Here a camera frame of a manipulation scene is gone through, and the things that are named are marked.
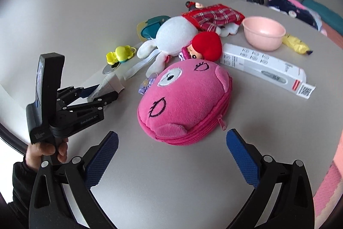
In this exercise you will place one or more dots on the black sleeve forearm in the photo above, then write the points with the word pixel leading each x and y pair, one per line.
pixel 23 180

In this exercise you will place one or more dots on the person's left hand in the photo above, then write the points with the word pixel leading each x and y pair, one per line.
pixel 36 152

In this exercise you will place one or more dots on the teal pillow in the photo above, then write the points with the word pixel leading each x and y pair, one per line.
pixel 330 17

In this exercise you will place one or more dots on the purple hair clip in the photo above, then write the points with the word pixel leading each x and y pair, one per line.
pixel 146 84

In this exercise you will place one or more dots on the white tube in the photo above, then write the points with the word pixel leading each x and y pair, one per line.
pixel 109 84

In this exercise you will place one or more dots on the pink plastic bowl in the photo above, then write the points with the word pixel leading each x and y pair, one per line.
pixel 263 33

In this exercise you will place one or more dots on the teal yellow toy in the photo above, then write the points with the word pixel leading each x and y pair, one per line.
pixel 147 30

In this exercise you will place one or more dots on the round silver disc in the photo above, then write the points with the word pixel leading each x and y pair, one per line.
pixel 110 68

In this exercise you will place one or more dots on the white thermometer box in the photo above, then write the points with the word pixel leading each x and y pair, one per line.
pixel 269 68

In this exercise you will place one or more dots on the pink foam mat tile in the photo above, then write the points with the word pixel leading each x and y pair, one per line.
pixel 330 191

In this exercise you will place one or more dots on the yellow snack wrapper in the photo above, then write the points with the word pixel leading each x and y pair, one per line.
pixel 296 45

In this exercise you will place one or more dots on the yellow green toy figure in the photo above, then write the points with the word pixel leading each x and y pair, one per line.
pixel 120 55

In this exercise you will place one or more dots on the pink plush face pouch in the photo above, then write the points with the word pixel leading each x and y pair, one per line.
pixel 186 102

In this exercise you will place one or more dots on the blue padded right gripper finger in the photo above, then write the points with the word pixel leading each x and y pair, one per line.
pixel 49 207
pixel 294 206

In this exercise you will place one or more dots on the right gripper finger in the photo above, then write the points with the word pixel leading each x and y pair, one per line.
pixel 68 95
pixel 97 103

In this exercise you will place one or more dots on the navy patterned blanket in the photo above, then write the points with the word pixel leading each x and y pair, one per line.
pixel 288 8

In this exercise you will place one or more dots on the red plaid doll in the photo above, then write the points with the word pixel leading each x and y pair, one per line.
pixel 218 18

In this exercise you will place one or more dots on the white plush bunny toy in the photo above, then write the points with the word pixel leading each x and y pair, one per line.
pixel 176 33

